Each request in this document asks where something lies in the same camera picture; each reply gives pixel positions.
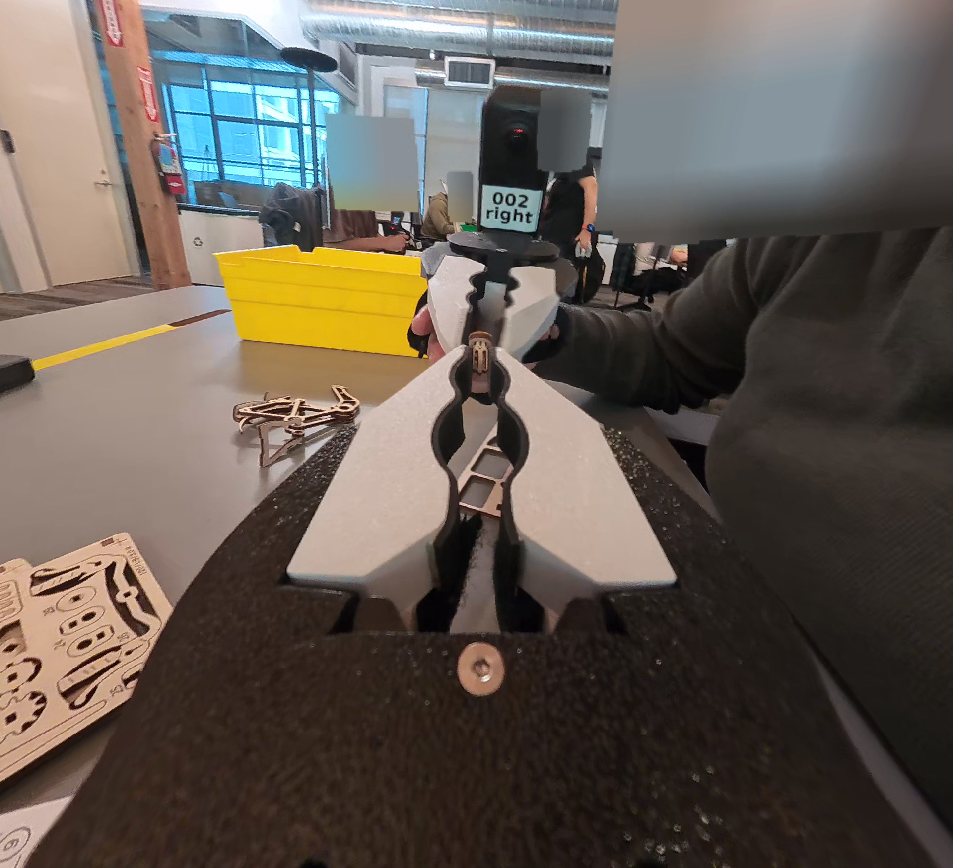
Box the partly built wooden model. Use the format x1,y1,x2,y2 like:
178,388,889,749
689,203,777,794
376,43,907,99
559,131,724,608
232,384,363,469

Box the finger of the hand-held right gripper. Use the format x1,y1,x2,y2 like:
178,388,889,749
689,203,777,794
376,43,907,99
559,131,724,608
426,258,486,357
496,265,564,360

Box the wooden support post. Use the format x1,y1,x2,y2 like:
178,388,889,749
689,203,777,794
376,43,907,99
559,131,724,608
74,0,192,290

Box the white wall vent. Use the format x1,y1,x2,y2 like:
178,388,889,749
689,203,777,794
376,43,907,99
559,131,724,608
444,56,497,89

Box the white low cabinet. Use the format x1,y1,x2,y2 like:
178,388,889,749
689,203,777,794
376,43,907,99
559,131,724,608
179,211,268,288

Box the wooden parts sheet with slots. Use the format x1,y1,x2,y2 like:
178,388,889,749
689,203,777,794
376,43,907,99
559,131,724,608
0,559,37,616

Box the red fire extinguisher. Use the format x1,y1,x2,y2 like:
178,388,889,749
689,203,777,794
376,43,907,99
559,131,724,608
152,133,187,197

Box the person's right hand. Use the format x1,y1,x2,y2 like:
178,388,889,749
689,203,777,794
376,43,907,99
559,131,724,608
411,304,442,363

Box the yellow tape strip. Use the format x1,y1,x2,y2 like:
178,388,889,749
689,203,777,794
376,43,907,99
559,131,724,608
33,323,178,372

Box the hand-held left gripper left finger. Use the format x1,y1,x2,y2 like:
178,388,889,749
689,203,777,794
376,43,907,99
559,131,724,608
286,350,475,634

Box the yellow plastic bin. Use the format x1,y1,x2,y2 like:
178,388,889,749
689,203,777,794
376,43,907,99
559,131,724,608
213,245,430,360

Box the black floor lamp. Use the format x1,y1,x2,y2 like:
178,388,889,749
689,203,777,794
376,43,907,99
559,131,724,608
280,46,338,214

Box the person's right forearm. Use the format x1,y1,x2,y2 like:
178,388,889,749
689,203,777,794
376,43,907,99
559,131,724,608
532,235,746,416

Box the assembly instruction booklet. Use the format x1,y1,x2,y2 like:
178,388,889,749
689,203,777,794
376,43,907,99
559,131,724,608
0,796,73,868

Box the dark jacket on chair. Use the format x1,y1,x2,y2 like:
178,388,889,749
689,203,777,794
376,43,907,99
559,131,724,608
258,182,326,253

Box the white door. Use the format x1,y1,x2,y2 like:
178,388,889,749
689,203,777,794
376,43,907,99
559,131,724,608
0,0,142,292

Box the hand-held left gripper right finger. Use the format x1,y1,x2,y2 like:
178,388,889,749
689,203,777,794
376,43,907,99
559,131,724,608
488,351,678,635

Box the emptied wooden parts frame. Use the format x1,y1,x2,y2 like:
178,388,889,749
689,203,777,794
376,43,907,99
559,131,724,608
458,432,516,521

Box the wooden parts sheet with gears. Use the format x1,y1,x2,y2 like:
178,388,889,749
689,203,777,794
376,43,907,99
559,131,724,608
0,532,174,786

